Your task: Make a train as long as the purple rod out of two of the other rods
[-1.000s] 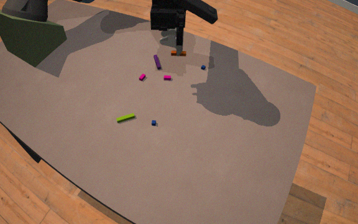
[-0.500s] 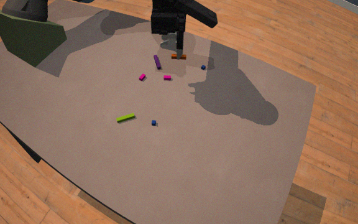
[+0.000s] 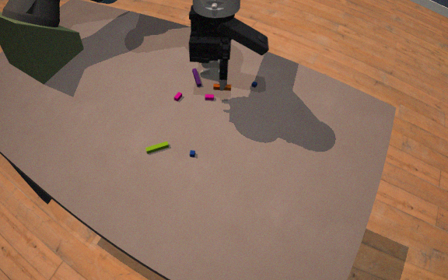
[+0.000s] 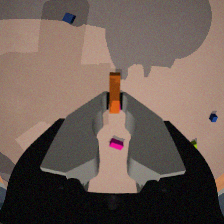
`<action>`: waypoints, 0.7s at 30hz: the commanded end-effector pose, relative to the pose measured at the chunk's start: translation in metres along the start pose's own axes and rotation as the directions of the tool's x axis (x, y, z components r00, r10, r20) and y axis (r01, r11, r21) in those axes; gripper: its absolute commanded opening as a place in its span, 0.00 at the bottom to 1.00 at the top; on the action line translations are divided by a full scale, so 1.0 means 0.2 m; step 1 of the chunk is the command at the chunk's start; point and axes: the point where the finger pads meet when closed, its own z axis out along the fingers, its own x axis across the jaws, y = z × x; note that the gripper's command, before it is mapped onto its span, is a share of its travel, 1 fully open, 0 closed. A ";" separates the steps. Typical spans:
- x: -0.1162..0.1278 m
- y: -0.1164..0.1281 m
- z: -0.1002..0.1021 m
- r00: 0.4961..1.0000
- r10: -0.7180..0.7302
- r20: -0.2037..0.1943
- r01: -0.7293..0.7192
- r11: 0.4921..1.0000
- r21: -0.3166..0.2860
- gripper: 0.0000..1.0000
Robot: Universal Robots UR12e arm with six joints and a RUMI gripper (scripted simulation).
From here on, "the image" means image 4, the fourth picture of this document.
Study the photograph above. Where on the orange rod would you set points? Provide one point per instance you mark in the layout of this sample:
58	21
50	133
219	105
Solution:
114	89

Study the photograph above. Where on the small blue cube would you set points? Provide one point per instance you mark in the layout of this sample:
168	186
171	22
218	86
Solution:
69	18
213	117

